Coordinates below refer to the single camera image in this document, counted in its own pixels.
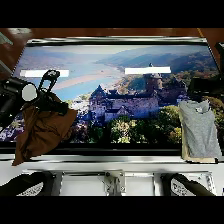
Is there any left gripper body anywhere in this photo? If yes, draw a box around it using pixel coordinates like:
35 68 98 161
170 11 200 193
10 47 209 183
35 92 70 117

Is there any brown T-shirt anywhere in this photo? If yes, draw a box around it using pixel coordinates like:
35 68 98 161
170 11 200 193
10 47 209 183
11 93 78 167

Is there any grey T-shirt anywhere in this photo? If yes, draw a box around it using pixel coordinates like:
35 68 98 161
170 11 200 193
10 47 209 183
178 99 223 160

